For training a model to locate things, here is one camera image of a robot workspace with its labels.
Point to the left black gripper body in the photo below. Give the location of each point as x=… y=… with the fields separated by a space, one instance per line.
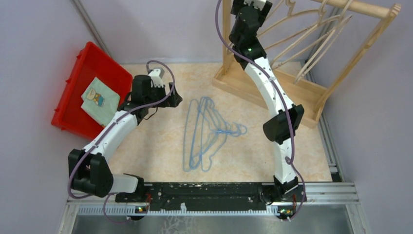
x=157 y=94

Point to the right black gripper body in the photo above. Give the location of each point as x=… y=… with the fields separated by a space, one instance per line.
x=236 y=4

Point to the blue wire hanger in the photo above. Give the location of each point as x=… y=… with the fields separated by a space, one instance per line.
x=205 y=133
x=193 y=141
x=216 y=132

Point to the beige plastic hanger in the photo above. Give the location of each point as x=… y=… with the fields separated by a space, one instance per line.
x=325 y=41
x=291 y=14
x=285 y=56
x=297 y=31

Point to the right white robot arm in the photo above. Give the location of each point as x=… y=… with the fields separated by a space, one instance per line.
x=285 y=116

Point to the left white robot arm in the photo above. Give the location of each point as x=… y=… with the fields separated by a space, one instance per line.
x=89 y=172

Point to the folded light green cloth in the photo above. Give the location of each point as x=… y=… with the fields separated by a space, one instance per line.
x=100 y=102

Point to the red plastic bin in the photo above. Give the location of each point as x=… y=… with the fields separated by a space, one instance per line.
x=91 y=62

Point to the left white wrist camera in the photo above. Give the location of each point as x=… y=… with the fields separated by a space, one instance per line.
x=156 y=76

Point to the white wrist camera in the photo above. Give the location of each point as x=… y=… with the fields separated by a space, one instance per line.
x=156 y=76
x=257 y=4

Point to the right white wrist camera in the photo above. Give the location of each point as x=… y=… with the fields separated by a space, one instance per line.
x=257 y=4

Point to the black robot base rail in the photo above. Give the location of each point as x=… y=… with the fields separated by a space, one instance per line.
x=210 y=197

